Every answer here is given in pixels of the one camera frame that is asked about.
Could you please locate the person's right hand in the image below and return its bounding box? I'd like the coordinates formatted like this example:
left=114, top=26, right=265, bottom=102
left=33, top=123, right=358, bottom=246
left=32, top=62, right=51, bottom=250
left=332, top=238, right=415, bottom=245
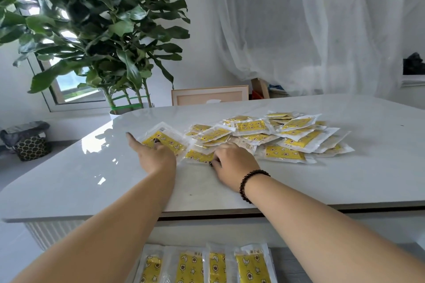
left=209, top=141, right=261, bottom=192

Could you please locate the person's left hand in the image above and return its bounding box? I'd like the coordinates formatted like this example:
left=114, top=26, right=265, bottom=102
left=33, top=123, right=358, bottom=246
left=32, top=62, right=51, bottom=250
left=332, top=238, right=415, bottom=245
left=125, top=132, right=177, bottom=177

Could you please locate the pile of yellow packets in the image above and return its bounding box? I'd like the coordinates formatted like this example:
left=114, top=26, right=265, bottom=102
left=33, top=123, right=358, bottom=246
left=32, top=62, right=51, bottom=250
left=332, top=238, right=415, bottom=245
left=184, top=112, right=356, bottom=164

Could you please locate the white drawer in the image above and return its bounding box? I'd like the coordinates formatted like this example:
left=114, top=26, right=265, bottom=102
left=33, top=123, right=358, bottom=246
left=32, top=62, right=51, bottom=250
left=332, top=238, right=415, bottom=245
left=126, top=213, right=425, bottom=283

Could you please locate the person's left forearm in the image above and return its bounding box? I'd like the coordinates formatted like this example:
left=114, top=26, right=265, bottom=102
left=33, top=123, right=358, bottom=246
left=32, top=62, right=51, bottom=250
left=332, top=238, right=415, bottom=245
left=12, top=170, right=177, bottom=283

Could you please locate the person's right forearm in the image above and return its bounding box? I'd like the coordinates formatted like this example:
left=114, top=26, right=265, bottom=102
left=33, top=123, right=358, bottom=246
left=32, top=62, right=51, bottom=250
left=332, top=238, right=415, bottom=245
left=245, top=175, right=425, bottom=283

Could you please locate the white plant pot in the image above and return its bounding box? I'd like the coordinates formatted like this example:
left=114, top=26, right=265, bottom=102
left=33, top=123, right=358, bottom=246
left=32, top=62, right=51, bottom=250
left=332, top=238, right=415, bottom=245
left=108, top=103, right=153, bottom=121

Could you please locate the brown cardboard box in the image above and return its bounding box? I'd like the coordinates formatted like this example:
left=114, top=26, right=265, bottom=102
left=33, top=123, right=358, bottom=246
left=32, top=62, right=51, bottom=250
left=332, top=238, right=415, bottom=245
left=251, top=77, right=270, bottom=99

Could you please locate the small white framed window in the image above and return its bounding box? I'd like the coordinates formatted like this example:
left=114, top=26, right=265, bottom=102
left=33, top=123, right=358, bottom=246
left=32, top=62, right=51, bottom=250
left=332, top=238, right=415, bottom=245
left=26, top=54, right=112, bottom=113

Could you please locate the dark patterned basket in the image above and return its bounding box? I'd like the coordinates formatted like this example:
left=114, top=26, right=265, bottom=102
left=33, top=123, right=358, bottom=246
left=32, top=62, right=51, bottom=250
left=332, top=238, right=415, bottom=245
left=13, top=135, right=52, bottom=162

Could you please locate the large green leafy plant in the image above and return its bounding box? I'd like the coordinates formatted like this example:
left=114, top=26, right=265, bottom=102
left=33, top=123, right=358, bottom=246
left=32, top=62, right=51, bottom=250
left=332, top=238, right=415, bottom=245
left=0, top=0, right=192, bottom=116

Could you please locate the white sheer dust cover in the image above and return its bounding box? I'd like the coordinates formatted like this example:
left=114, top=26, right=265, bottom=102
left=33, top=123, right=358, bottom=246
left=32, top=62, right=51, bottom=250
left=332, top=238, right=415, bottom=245
left=212, top=0, right=425, bottom=99

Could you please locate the black plastic bag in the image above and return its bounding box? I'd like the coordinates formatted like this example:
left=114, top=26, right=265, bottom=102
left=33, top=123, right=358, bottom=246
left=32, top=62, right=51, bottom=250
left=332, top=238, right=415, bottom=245
left=402, top=52, right=425, bottom=76

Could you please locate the dark bead bracelet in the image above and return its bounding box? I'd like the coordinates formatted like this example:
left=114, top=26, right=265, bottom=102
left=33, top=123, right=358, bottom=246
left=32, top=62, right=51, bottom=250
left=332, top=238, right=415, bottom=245
left=239, top=169, right=271, bottom=204

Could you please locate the wooden picture frame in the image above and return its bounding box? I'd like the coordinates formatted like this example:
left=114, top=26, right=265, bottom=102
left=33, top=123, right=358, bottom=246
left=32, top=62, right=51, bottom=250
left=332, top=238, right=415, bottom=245
left=171, top=85, right=250, bottom=107

